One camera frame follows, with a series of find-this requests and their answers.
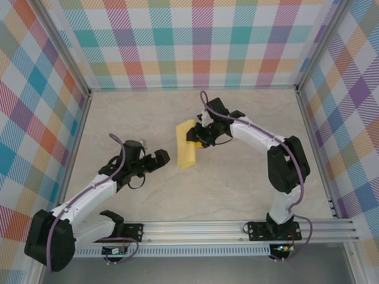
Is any yellow paper sheet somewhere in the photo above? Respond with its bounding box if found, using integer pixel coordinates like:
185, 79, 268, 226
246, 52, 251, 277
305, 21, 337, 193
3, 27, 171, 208
175, 119, 198, 170

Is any black right gripper cable loop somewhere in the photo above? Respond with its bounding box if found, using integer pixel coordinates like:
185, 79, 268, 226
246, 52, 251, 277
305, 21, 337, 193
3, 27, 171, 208
211, 134, 233, 146

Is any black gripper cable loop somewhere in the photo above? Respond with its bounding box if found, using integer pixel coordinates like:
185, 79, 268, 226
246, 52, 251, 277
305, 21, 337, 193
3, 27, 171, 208
127, 174, 146, 191
211, 134, 233, 146

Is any black left gripper cable loop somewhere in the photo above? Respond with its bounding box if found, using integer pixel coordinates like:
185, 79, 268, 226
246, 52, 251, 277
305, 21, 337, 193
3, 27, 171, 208
127, 174, 146, 191

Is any aluminium frame bar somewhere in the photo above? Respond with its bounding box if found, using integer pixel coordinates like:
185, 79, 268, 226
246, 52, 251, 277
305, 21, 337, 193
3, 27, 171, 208
28, 260, 50, 284
52, 90, 93, 222
88, 85, 299, 93
343, 242, 365, 284
295, 88, 340, 220

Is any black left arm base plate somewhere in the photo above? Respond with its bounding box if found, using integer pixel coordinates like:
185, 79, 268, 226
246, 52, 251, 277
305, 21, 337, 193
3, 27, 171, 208
121, 223, 144, 243

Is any aluminium mounting rail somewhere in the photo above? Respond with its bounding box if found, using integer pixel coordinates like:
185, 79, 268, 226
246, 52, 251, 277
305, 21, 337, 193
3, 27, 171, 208
75, 220, 361, 245

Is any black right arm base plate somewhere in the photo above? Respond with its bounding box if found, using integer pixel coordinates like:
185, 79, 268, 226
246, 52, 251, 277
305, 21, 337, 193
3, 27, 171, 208
248, 221, 301, 242

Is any white slotted cable duct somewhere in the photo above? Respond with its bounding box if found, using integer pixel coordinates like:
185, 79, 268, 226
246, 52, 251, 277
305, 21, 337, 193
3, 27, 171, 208
73, 244, 272, 258

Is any aluminium frame post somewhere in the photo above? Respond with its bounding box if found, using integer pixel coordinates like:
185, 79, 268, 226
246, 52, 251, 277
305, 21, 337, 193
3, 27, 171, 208
296, 0, 356, 92
35, 0, 92, 95

